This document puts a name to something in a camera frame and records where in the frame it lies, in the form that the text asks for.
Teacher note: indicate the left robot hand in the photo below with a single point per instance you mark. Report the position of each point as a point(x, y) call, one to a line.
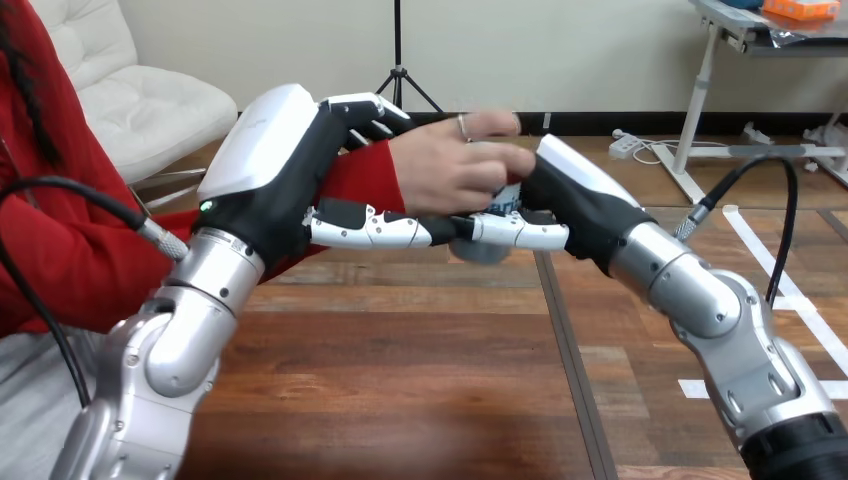
point(278, 179)

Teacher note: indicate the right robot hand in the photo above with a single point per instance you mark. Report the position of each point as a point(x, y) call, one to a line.
point(583, 199)

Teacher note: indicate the person's hand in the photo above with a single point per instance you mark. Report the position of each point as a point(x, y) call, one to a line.
point(444, 172)

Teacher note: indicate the person's body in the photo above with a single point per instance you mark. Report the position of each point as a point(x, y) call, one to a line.
point(60, 146)

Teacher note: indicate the white power strip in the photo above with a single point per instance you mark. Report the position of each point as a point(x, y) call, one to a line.
point(624, 144)

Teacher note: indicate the black tripod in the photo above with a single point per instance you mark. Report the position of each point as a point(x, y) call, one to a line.
point(398, 60)

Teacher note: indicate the white desk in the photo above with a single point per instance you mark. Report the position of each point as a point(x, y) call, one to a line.
point(696, 99)

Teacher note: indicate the white cushioned chair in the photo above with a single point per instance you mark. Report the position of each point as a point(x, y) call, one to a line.
point(146, 106)

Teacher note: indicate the orange thing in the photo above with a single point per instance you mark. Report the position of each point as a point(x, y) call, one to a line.
point(798, 8)

